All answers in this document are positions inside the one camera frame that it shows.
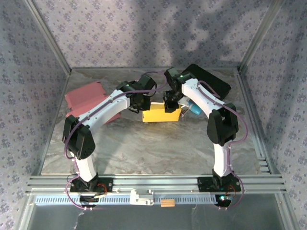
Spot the yellow paper box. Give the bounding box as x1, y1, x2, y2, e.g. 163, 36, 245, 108
141, 102, 182, 124

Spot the pink paper box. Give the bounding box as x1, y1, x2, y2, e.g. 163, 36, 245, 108
65, 81, 122, 124

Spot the black hard case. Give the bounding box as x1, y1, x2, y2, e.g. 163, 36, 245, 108
183, 63, 232, 99

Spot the black controller board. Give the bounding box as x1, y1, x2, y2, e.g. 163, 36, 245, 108
79, 195, 101, 208

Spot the grey metal base panel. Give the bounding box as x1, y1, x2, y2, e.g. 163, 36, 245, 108
19, 193, 297, 230

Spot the circuit board with green light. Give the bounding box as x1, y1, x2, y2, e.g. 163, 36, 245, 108
214, 194, 235, 208

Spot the aluminium side rail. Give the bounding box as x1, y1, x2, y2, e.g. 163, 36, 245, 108
35, 69, 72, 175
236, 68, 281, 175

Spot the aluminium rail beam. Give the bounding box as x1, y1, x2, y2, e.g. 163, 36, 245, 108
26, 174, 287, 194

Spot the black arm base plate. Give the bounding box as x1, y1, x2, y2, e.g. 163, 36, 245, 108
69, 176, 114, 193
197, 176, 242, 192

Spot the aluminium frame post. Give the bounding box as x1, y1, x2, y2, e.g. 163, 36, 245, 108
238, 0, 286, 72
24, 0, 72, 72

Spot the white plastic bracket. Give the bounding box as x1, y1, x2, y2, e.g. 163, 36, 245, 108
129, 189, 154, 206

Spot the white slotted cable duct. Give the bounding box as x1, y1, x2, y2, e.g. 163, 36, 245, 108
35, 194, 219, 206

